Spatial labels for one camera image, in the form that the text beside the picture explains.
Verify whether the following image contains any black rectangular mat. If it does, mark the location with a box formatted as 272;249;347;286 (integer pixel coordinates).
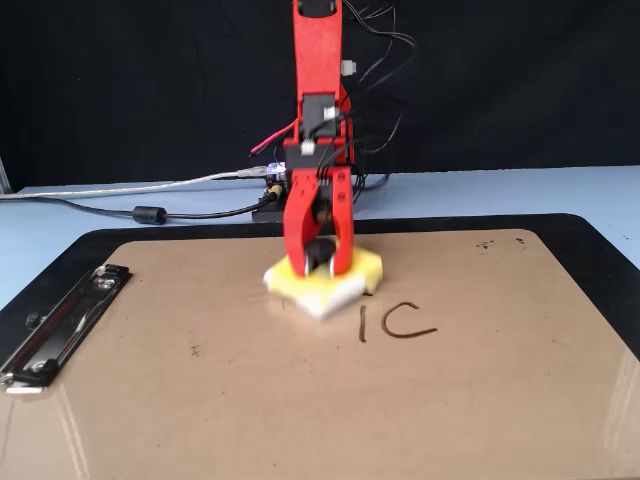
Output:
0;213;640;369

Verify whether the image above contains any black power cable with ferrite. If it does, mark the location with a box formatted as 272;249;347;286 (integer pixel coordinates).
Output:
0;195;281;226

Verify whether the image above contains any silver braided USB cable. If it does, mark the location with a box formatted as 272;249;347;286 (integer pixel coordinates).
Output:
0;167;271;201

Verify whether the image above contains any brown clipboard board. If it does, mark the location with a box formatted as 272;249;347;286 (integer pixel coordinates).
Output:
0;228;640;480

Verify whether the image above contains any red wire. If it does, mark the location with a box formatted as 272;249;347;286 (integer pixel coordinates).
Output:
249;124;297;158

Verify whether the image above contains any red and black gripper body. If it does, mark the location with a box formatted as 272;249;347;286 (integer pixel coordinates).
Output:
283;134;357;222

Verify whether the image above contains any black backdrop cloth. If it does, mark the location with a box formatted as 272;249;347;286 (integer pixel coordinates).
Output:
0;0;640;194

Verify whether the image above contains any silver metal clipboard clip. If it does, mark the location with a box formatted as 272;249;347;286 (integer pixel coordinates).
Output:
0;263;134;396

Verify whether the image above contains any black servo wire bundle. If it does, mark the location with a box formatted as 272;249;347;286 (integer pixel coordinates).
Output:
343;0;419;202

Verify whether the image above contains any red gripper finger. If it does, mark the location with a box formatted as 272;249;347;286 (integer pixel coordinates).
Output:
282;168;324;278
328;167;357;277

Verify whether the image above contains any black robot base with electronics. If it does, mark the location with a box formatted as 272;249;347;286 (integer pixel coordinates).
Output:
252;160;292;224

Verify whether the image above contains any yellow sponge with black knob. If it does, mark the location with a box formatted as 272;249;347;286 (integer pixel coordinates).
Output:
263;238;385;321

